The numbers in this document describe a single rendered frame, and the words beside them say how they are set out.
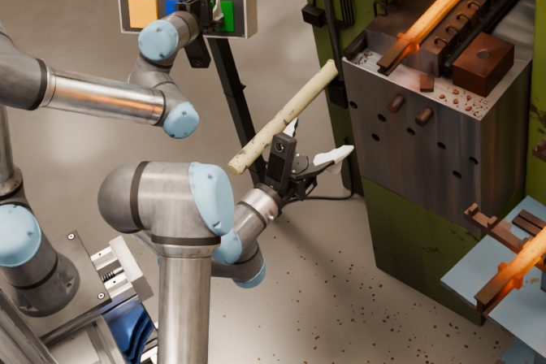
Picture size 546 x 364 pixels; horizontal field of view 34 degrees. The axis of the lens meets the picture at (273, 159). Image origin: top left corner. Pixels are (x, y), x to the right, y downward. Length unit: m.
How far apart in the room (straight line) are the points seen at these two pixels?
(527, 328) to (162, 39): 0.95
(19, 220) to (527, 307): 1.06
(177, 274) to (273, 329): 1.34
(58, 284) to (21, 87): 0.51
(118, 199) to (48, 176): 1.94
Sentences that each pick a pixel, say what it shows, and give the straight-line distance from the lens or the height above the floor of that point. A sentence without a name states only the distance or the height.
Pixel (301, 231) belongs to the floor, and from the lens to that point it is 2.95.
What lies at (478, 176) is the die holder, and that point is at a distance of 2.12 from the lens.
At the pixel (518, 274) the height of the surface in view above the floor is 0.97.
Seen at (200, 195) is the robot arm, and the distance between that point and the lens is 1.42.
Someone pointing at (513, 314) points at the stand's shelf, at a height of 0.70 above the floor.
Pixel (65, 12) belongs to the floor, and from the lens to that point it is 4.07.
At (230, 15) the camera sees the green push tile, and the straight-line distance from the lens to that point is 2.16.
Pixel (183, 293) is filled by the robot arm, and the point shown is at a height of 1.19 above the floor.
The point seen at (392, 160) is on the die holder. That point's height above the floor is 0.61.
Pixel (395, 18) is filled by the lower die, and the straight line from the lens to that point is 2.10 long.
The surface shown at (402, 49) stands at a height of 1.01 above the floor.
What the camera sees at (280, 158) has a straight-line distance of 1.76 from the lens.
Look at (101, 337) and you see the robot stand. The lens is 2.05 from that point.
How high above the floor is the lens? 2.39
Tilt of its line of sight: 49 degrees down
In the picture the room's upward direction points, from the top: 16 degrees counter-clockwise
